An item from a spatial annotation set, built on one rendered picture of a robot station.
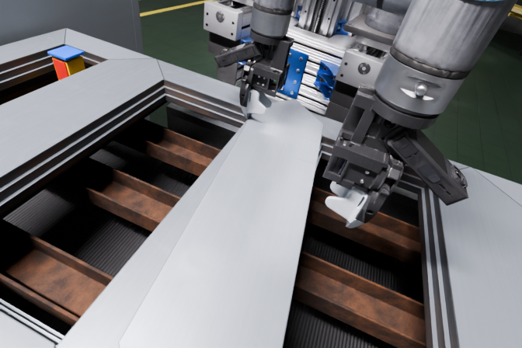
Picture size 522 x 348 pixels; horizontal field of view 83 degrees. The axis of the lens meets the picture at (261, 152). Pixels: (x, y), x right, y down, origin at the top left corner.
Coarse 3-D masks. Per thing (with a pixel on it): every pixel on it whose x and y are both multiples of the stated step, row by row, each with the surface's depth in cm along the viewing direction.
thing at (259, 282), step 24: (192, 240) 44; (216, 240) 44; (168, 264) 40; (192, 264) 41; (216, 264) 41; (240, 264) 42; (264, 264) 43; (288, 264) 43; (216, 288) 39; (240, 288) 39; (264, 288) 40; (288, 288) 41; (264, 312) 38; (288, 312) 38
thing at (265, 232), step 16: (208, 192) 51; (208, 208) 49; (224, 208) 49; (240, 208) 50; (256, 208) 50; (192, 224) 46; (208, 224) 46; (224, 224) 47; (240, 224) 47; (256, 224) 48; (272, 224) 48; (288, 224) 49; (304, 224) 49; (224, 240) 45; (240, 240) 45; (256, 240) 46; (272, 240) 46; (288, 240) 46; (272, 256) 44; (288, 256) 44
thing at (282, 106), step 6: (276, 102) 79; (282, 102) 79; (270, 108) 76; (276, 108) 76; (282, 108) 77; (288, 108) 77; (294, 108) 78; (300, 108) 78; (288, 114) 75; (294, 114) 76; (300, 114) 76; (306, 114) 76; (312, 114) 77; (312, 120) 75; (318, 120) 75
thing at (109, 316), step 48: (144, 96) 74; (192, 96) 78; (96, 144) 62; (0, 192) 47; (192, 192) 51; (432, 192) 64; (432, 240) 55; (144, 288) 38; (432, 288) 48; (48, 336) 34; (96, 336) 33; (432, 336) 42
